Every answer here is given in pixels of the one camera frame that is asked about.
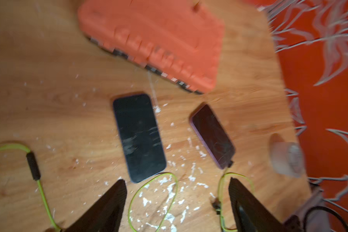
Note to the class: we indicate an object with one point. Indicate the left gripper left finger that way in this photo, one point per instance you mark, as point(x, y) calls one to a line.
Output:
point(106, 214)

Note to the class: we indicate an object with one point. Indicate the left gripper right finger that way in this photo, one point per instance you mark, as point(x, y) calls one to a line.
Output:
point(249, 214)

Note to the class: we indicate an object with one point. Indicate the black phone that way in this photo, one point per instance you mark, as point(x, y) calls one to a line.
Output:
point(139, 135)
point(212, 135)

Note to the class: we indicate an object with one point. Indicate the clear tape roll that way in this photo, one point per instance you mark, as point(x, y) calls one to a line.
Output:
point(287, 159)

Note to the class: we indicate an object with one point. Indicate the orange tool case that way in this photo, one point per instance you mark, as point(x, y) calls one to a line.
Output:
point(177, 40)

